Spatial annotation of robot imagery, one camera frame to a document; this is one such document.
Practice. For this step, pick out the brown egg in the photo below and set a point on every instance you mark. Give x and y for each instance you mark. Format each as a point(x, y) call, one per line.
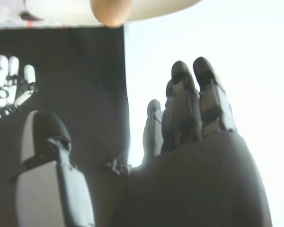
point(111, 11)

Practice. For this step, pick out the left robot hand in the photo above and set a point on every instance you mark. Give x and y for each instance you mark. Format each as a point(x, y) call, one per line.
point(191, 179)

